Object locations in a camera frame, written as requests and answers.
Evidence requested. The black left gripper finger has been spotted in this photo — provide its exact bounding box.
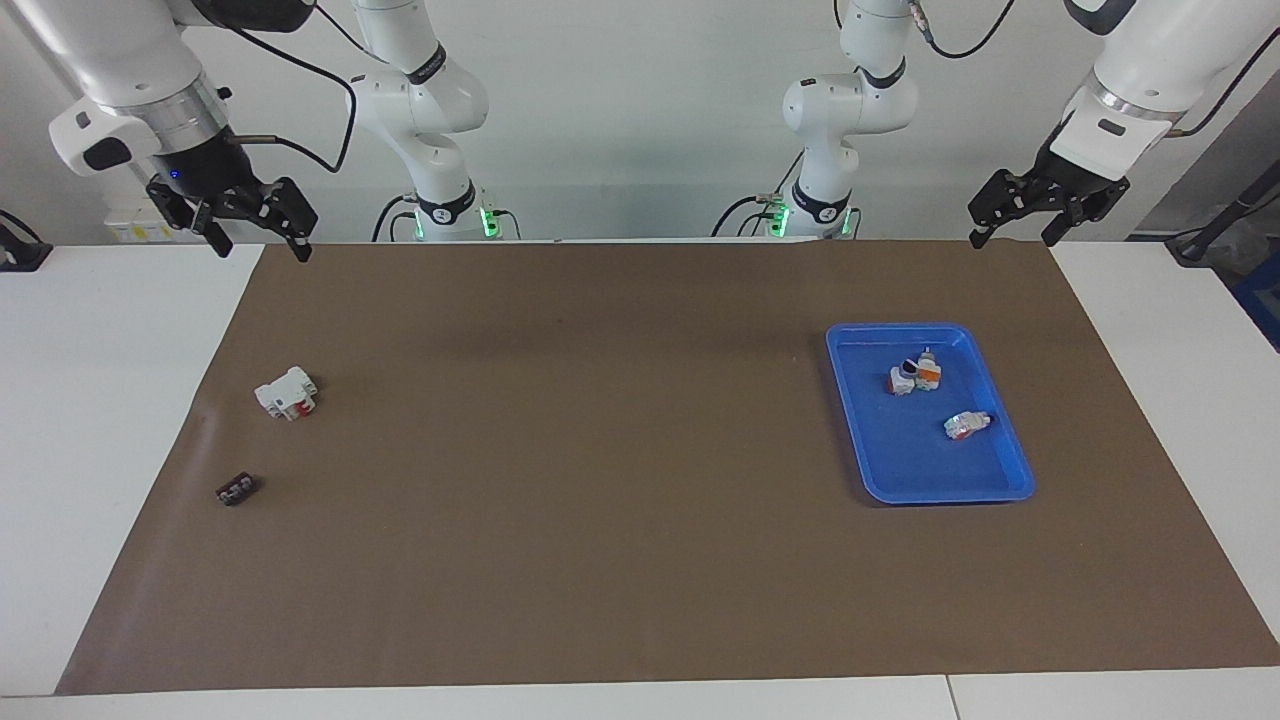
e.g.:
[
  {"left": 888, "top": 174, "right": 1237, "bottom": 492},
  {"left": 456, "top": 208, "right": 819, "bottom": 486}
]
[
  {"left": 967, "top": 168, "right": 1046, "bottom": 250},
  {"left": 1040, "top": 178, "right": 1131, "bottom": 249}
]

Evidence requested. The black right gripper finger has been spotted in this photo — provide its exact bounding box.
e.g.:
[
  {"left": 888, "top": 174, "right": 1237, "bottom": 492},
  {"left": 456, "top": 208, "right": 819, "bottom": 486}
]
[
  {"left": 232, "top": 176, "right": 320, "bottom": 264},
  {"left": 146, "top": 178, "right": 237, "bottom": 259}
]

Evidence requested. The black stand pole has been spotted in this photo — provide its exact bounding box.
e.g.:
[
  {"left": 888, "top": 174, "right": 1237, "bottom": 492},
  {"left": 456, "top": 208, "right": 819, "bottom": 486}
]
[{"left": 1165, "top": 160, "right": 1280, "bottom": 267}]

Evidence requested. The white circuit breaker, red lever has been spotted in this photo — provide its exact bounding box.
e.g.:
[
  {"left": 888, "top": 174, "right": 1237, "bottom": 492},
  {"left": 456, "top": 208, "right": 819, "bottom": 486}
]
[{"left": 254, "top": 366, "right": 321, "bottom": 422}]

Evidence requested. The blue box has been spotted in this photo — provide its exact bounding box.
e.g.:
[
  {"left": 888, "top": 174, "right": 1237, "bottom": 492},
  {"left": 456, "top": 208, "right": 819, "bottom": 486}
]
[{"left": 1232, "top": 275, "right": 1280, "bottom": 351}]

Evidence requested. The blue plastic tray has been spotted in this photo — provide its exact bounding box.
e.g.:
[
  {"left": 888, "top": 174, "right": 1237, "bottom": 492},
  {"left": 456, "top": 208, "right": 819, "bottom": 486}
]
[{"left": 825, "top": 322, "right": 1037, "bottom": 507}]

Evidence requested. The brown table mat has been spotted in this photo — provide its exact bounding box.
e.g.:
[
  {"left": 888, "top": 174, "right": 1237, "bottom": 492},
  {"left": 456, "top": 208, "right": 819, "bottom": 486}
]
[{"left": 55, "top": 240, "right": 1280, "bottom": 697}]

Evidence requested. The white wall socket box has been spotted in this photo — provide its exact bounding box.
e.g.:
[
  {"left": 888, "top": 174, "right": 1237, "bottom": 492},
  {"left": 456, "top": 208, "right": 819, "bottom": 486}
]
[{"left": 105, "top": 195, "right": 217, "bottom": 245}]

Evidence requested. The black right base cable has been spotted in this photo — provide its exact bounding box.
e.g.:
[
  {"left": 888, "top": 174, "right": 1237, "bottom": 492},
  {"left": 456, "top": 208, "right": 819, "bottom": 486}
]
[{"left": 371, "top": 194, "right": 417, "bottom": 243}]

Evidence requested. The black base cable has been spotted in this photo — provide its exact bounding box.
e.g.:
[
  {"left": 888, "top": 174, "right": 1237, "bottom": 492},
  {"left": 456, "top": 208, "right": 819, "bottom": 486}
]
[
  {"left": 711, "top": 150, "right": 807, "bottom": 241},
  {"left": 371, "top": 194, "right": 417, "bottom": 243}
]

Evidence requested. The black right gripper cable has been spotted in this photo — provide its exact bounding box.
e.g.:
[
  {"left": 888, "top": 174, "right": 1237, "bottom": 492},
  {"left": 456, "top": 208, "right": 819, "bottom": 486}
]
[{"left": 222, "top": 18, "right": 361, "bottom": 177}]

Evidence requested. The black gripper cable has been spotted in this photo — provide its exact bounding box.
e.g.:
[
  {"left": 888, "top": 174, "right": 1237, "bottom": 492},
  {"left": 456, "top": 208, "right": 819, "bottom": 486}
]
[
  {"left": 1172, "top": 25, "right": 1280, "bottom": 138},
  {"left": 222, "top": 18, "right": 361, "bottom": 177}
]

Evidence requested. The black clamp mount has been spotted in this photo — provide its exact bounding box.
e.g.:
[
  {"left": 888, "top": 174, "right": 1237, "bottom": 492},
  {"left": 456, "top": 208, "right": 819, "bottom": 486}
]
[{"left": 0, "top": 210, "right": 54, "bottom": 273}]

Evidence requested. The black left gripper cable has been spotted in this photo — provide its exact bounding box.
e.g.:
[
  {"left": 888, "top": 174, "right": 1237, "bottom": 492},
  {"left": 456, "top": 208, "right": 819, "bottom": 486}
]
[{"left": 1172, "top": 25, "right": 1280, "bottom": 138}]

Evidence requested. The black left base cable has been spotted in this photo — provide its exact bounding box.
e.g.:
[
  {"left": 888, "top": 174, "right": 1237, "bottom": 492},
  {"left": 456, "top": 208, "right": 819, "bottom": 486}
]
[{"left": 711, "top": 150, "right": 807, "bottom": 241}]

